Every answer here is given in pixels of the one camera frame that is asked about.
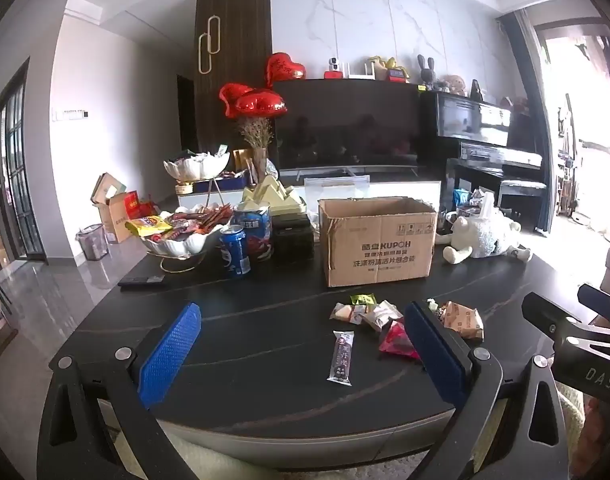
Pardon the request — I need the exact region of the blue snack canister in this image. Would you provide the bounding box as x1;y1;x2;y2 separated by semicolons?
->
233;201;273;263

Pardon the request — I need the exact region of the blue soda can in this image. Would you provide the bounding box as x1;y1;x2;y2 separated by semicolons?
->
219;225;252;278

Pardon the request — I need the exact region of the red gift box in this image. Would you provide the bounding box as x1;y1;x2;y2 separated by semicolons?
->
125;191;157;219

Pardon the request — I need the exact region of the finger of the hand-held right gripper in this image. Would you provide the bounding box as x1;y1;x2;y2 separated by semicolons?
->
577;284;610;322
522;292;586;336

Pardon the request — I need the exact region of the small cardboard box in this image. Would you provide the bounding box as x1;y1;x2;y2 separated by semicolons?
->
90;172;146;243

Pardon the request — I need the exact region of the gold loop wall lamp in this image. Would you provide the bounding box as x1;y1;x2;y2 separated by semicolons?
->
199;16;222;75

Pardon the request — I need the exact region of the black box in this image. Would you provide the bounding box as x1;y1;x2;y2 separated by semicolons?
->
272;215;316;261

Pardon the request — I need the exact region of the white gold candy packet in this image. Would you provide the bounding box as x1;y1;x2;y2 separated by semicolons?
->
362;301;404;333

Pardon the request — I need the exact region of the dried flower bouquet in vase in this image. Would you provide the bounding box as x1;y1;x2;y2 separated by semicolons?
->
239;117;275;183

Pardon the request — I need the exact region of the black piano bench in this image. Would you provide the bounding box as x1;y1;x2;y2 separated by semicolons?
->
500;180;548;221

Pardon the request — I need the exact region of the black upright piano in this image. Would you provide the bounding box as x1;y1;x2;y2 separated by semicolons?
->
420;91;553;233

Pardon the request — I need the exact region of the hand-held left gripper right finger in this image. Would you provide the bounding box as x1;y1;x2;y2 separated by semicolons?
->
404;301;580;480

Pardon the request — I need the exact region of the white router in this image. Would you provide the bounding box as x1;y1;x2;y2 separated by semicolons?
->
347;60;376;81

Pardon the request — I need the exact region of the red snack packet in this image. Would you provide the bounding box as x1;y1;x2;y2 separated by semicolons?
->
378;321;422;362

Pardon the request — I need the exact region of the assorted snack pile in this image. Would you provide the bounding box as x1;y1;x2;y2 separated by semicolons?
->
125;203;234;243

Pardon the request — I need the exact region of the black remote control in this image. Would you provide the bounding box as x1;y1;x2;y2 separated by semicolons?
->
118;276;164;290

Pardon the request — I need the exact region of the blue curtain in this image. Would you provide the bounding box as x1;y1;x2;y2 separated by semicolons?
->
497;10;560;236

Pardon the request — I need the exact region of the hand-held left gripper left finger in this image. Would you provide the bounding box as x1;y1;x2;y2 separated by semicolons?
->
38;302;206;480

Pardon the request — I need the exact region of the grey waste bin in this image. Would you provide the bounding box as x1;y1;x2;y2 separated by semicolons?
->
76;224;108;261

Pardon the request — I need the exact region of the white two-tier shell bowl stand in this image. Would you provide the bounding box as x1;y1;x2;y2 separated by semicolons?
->
140;151;234;273

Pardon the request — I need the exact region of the grey plush bunny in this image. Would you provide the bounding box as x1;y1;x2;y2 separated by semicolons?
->
416;55;438;86

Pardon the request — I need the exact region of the dark long snack packet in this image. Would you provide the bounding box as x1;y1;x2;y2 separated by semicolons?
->
326;331;356;387

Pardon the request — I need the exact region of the gold ornament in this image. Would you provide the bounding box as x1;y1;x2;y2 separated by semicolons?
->
375;56;411;84

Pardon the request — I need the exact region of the gold mountain-shaped box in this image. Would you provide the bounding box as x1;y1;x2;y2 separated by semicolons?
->
242;175;307;218

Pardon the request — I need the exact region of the white plush sheep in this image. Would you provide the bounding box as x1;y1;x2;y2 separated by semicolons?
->
442;205;533;265

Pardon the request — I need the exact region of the brown snack packet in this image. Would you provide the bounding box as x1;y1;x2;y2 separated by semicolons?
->
442;301;484;342

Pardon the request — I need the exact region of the black television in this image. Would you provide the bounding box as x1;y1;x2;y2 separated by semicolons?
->
275;80;421;172

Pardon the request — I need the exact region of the blue snack tray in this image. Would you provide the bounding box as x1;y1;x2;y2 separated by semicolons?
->
192;170;248;193

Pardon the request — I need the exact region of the black framed glass door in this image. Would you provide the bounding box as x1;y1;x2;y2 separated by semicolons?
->
0;57;48;266

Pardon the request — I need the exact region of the white television cabinet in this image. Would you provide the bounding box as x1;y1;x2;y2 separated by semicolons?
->
177;172;443;211

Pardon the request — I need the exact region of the red heart balloon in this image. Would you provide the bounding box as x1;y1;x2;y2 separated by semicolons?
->
265;52;307;88
219;83;256;120
233;90;288;118

